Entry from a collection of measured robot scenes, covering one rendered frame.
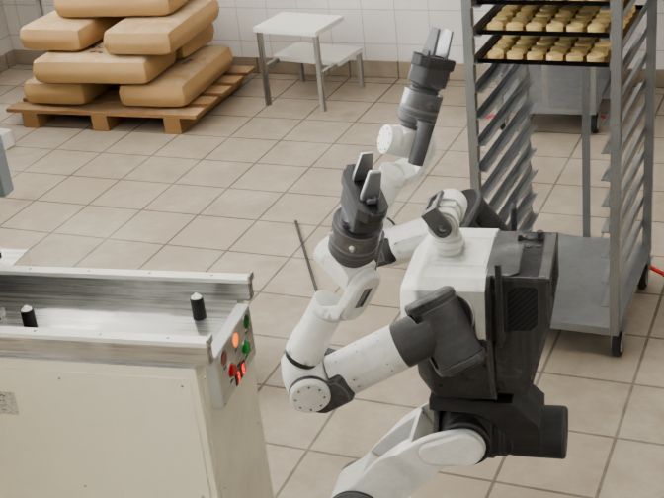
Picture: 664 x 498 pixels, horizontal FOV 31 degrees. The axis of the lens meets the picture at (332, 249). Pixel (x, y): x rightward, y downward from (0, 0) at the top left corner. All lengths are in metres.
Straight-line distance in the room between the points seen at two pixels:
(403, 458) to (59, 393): 0.82
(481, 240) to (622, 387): 1.62
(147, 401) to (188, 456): 0.16
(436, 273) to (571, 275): 2.03
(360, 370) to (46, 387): 0.90
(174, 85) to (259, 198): 1.15
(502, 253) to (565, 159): 3.28
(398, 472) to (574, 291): 1.69
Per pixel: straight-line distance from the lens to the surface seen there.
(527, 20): 3.74
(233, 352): 2.76
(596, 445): 3.71
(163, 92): 6.42
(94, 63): 6.50
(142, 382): 2.71
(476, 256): 2.36
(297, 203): 5.38
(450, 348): 2.18
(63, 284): 3.05
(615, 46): 3.59
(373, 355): 2.20
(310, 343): 2.16
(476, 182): 3.86
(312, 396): 2.21
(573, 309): 4.09
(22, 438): 2.97
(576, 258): 4.42
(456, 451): 2.54
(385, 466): 2.65
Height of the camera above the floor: 2.21
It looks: 27 degrees down
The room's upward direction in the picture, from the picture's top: 6 degrees counter-clockwise
